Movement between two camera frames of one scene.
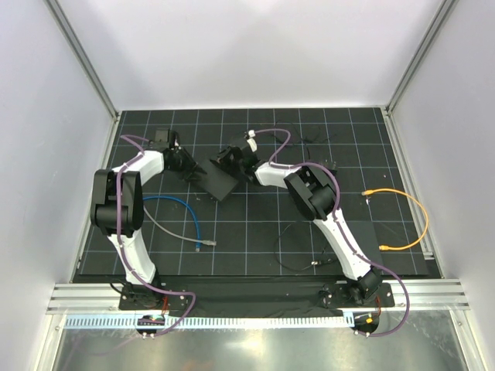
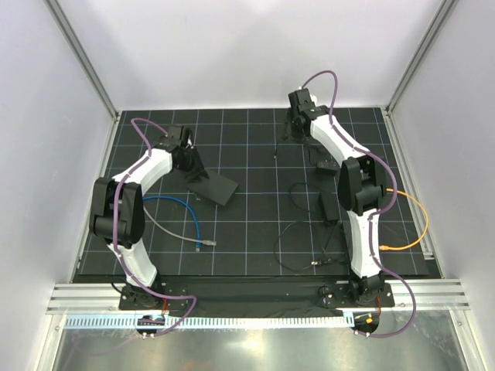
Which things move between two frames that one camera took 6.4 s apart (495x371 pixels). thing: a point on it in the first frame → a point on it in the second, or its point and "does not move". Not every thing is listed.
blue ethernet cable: x=198 y=236 does not move
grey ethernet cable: x=203 y=242 does not move
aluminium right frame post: x=445 y=10 does not move
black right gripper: x=223 y=158 → x=288 y=133
